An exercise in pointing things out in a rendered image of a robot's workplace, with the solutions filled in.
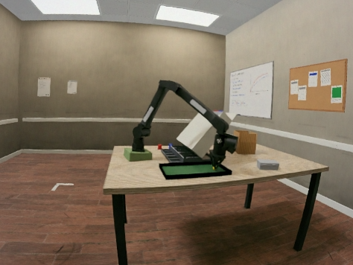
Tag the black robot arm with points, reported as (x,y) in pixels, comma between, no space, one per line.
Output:
(143,129)

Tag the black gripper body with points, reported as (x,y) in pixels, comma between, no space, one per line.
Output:
(215,152)

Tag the brown cardboard box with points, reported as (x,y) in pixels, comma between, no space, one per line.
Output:
(246,142)

